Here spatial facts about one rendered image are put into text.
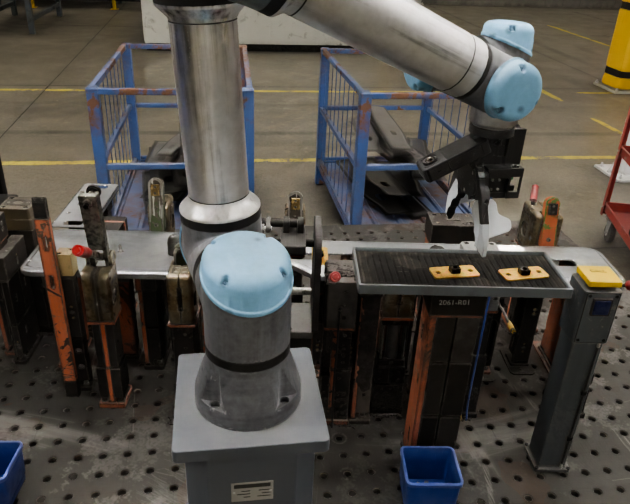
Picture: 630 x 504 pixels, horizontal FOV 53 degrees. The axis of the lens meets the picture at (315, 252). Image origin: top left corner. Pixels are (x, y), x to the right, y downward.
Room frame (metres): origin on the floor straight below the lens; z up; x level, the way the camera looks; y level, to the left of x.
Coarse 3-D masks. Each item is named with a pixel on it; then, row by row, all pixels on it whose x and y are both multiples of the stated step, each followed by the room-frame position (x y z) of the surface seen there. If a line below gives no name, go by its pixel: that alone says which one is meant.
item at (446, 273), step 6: (456, 264) 0.99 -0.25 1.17; (432, 270) 0.98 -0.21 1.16; (438, 270) 0.98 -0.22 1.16; (444, 270) 0.98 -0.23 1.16; (450, 270) 0.97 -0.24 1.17; (456, 270) 0.97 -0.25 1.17; (462, 270) 0.98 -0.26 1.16; (468, 270) 0.99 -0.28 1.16; (474, 270) 0.98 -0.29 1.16; (438, 276) 0.96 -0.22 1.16; (444, 276) 0.96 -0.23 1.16; (450, 276) 0.96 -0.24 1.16; (456, 276) 0.96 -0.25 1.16; (462, 276) 0.96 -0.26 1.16; (468, 276) 0.96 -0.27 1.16; (474, 276) 0.97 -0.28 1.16
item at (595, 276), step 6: (582, 270) 1.01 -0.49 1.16; (588, 270) 1.01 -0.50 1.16; (594, 270) 1.01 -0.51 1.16; (600, 270) 1.01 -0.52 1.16; (606, 270) 1.01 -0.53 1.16; (582, 276) 1.00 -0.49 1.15; (588, 276) 0.99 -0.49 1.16; (594, 276) 0.99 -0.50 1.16; (600, 276) 0.99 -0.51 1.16; (606, 276) 0.99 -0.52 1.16; (612, 276) 0.99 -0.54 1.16; (588, 282) 0.97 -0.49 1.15; (594, 282) 0.97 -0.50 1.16; (600, 282) 0.97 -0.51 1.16; (606, 282) 0.97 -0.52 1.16; (612, 282) 0.97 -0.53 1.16; (618, 282) 0.97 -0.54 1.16
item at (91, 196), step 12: (84, 192) 1.14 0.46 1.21; (96, 192) 1.13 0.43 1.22; (84, 204) 1.11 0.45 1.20; (96, 204) 1.12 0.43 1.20; (84, 216) 1.12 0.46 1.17; (96, 216) 1.12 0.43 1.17; (84, 228) 1.13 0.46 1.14; (96, 228) 1.13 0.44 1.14; (96, 240) 1.13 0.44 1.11; (108, 252) 1.15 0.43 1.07; (96, 264) 1.15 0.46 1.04; (108, 264) 1.14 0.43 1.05
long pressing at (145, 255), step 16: (64, 240) 1.33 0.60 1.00; (80, 240) 1.34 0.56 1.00; (112, 240) 1.34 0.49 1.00; (128, 240) 1.35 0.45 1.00; (144, 240) 1.35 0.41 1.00; (160, 240) 1.36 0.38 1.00; (32, 256) 1.25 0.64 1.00; (128, 256) 1.27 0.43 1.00; (144, 256) 1.27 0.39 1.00; (160, 256) 1.28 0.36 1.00; (560, 256) 1.37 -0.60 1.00; (576, 256) 1.37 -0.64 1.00; (592, 256) 1.38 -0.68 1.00; (32, 272) 1.18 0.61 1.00; (80, 272) 1.18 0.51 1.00; (128, 272) 1.19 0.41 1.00; (144, 272) 1.19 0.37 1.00; (160, 272) 1.20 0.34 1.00; (304, 272) 1.24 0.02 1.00; (576, 272) 1.29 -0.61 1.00
